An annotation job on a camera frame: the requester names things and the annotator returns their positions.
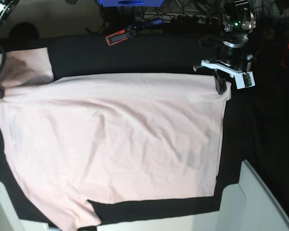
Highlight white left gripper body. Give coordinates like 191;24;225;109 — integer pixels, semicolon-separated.
193;54;255;90

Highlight pink T-shirt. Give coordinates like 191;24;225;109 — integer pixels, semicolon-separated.
0;48;231;231

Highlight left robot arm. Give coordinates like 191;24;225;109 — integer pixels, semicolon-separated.
193;0;256;95

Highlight red clamp right edge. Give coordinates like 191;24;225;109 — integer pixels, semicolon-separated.
280;43;289;68

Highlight blue box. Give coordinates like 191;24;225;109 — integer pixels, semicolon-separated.
97;0;164;7

